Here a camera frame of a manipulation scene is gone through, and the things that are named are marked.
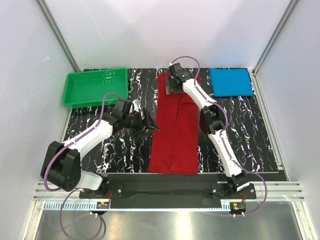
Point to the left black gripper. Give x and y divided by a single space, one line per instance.
148 123

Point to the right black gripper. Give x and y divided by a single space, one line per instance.
168 81

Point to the red t shirt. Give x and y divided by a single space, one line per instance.
174 147

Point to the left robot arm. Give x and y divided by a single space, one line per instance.
61 169

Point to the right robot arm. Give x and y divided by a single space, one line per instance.
213 122

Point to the folded blue t shirt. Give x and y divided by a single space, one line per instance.
231 82

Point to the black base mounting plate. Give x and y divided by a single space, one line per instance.
165 192

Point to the green plastic tray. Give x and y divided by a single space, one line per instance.
87 88

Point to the left small connector board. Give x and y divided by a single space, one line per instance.
103 205

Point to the small connector board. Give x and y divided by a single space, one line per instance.
103 205
238 206

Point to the right small connector board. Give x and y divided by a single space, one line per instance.
238 206

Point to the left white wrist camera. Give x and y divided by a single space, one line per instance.
136 105

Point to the right aluminium corner post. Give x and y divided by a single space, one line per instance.
276 33

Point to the aluminium corner post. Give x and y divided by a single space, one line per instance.
57 34
276 33

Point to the left aluminium corner post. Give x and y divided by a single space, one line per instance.
57 34

